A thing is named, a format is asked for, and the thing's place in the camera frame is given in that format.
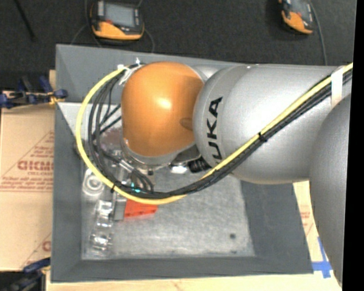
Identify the grey metal bin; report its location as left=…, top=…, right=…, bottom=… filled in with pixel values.
left=43, top=43, right=325, bottom=291

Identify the brown cardboard board, red print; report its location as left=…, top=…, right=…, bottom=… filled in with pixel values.
left=0, top=100, right=336, bottom=290

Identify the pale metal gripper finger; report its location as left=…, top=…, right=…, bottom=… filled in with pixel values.
left=86, top=231, right=114, bottom=256
left=94, top=198, right=116, bottom=231

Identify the black cylinder on white bracket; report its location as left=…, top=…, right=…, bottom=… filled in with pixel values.
left=170, top=155, right=214, bottom=177

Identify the red-brown flat block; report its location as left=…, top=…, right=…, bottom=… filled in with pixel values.
left=124, top=199, right=159, bottom=221

